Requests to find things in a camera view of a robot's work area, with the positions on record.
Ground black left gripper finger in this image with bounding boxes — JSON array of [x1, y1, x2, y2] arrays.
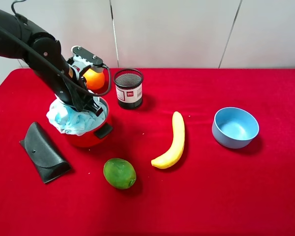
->
[[87, 99, 103, 117]]

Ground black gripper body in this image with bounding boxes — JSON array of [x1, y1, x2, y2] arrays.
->
[[33, 58, 89, 106]]

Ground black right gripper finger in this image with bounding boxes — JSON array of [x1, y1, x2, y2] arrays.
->
[[72, 99, 88, 112]]

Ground light blue bath loofah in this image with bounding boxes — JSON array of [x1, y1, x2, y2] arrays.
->
[[46, 98, 108, 136]]

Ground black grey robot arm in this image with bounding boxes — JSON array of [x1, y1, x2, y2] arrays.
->
[[0, 10, 106, 116]]

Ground red pot grey interior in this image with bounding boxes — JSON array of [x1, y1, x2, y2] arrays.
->
[[64, 97, 113, 148]]

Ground orange fruit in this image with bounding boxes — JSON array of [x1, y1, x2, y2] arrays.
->
[[84, 69, 105, 90]]

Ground black mesh pen cup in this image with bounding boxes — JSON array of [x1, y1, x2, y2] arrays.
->
[[113, 68, 144, 110]]

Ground black leather glasses case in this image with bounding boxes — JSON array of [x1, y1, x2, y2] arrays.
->
[[20, 122, 71, 184]]

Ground green lime fruit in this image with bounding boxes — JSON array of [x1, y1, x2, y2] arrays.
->
[[103, 158, 136, 189]]

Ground yellow banana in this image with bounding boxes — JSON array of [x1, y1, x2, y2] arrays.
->
[[151, 111, 185, 169]]

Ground red tablecloth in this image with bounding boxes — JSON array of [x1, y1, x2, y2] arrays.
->
[[0, 69, 295, 236]]

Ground light blue bowl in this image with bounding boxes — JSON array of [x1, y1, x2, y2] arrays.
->
[[212, 107, 260, 149]]

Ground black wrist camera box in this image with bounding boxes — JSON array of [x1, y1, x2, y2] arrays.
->
[[71, 45, 104, 73]]

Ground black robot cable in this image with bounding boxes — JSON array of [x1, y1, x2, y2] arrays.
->
[[0, 0, 112, 97]]

